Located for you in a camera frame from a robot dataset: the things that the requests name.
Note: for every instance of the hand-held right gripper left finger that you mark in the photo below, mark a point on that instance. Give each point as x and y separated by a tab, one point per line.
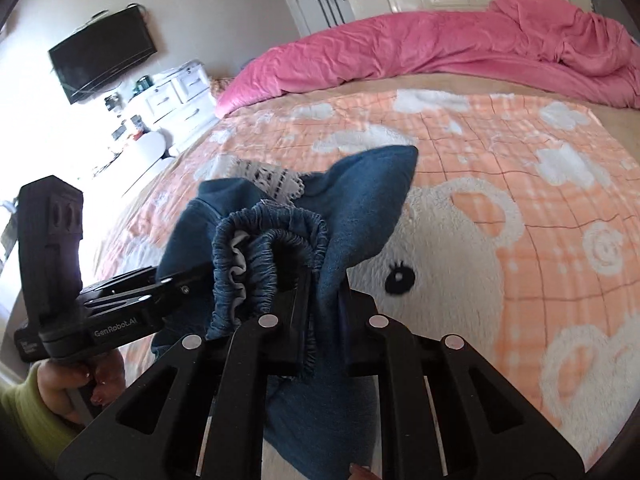
295	332

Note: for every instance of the blue denim pants lace trim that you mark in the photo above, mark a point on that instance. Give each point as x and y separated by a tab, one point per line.
360	200

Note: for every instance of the white dresser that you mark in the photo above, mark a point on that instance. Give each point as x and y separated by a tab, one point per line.
175	95

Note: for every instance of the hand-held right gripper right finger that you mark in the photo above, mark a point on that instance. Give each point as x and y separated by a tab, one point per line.
357	342

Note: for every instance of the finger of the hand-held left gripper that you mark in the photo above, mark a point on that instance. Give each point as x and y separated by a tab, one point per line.
125	280
170	291

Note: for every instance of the orange bear printed blanket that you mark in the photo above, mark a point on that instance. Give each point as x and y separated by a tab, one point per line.
500	135

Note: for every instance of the white round chair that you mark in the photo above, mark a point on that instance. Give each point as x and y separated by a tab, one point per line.
142	152

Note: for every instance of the pink duvet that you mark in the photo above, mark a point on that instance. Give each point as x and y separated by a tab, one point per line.
400	45

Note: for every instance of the person's left hand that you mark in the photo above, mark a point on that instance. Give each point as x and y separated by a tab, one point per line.
60	385

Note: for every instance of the black wall television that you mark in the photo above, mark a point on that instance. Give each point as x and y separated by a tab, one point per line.
100	55

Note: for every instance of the person's left forearm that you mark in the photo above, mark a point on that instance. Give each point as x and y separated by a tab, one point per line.
25	420

